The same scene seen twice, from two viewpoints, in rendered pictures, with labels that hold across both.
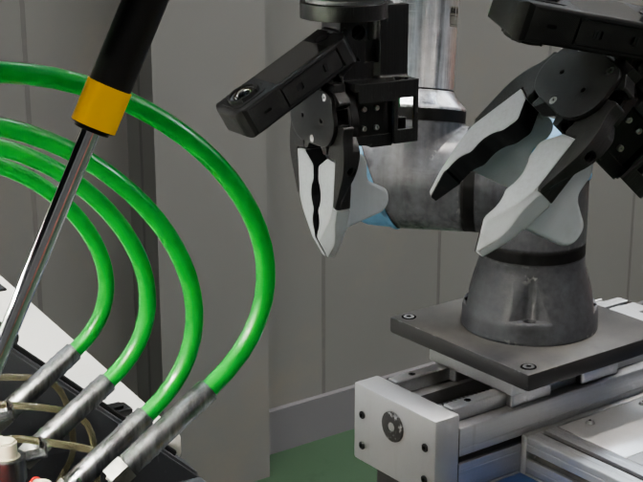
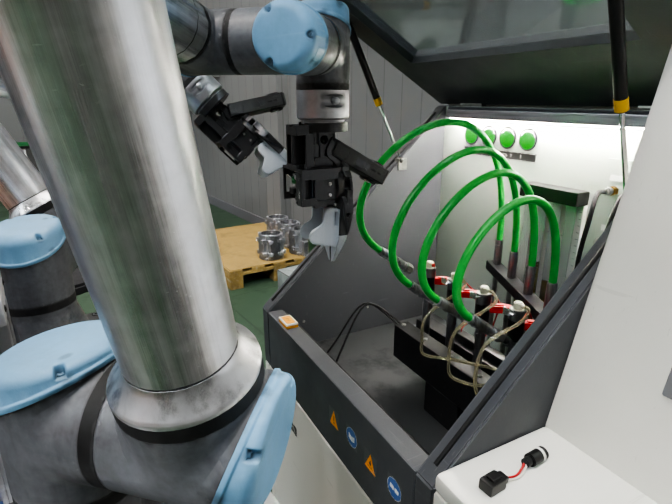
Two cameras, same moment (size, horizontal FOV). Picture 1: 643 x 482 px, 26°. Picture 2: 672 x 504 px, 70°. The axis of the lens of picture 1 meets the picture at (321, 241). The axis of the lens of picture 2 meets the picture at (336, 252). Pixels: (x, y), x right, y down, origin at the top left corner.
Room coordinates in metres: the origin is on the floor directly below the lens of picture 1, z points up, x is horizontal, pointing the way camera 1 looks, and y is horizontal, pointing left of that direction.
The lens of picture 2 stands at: (1.84, 0.02, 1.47)
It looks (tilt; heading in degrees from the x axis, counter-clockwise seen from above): 18 degrees down; 182
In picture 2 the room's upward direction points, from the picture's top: straight up
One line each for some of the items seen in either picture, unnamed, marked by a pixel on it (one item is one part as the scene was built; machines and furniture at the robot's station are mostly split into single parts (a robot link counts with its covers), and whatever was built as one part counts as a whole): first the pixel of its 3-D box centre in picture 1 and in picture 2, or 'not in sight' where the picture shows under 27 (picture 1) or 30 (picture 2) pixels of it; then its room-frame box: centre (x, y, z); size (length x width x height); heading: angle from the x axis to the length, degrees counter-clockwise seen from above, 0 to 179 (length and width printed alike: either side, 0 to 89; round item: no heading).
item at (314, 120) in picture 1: (351, 75); (318, 164); (1.13, -0.02, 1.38); 0.09 x 0.08 x 0.12; 120
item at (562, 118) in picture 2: not in sight; (533, 117); (0.74, 0.42, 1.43); 0.54 x 0.03 x 0.02; 30
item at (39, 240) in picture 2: not in sight; (32, 258); (1.07, -0.53, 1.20); 0.13 x 0.12 x 0.14; 10
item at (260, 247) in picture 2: not in sight; (249, 239); (-2.47, -0.93, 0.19); 1.37 x 0.94 x 0.38; 37
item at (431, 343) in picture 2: not in sight; (459, 384); (0.98, 0.25, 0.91); 0.34 x 0.10 x 0.15; 30
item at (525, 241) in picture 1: (528, 178); (76, 403); (1.47, -0.23, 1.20); 0.13 x 0.12 x 0.14; 77
